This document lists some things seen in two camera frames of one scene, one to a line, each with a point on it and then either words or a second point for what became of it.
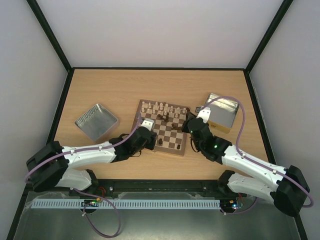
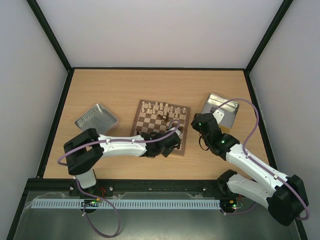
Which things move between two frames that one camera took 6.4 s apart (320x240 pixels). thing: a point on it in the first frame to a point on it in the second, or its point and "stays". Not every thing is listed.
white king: x=166 y=109 stays
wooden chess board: x=165 y=119 stays
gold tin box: x=223 y=112 stays
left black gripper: x=151 y=145 to x=165 y=154
